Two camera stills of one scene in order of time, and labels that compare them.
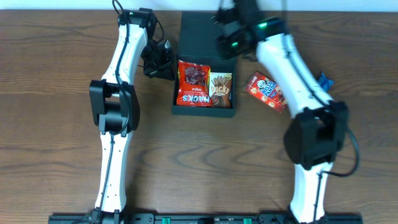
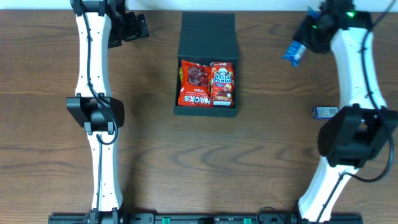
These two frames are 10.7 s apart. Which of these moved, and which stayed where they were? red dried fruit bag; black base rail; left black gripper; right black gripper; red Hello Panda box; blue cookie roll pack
Moved: blue cookie roll pack; right black gripper; left black gripper; red Hello Panda box
Stayed: black base rail; red dried fruit bag
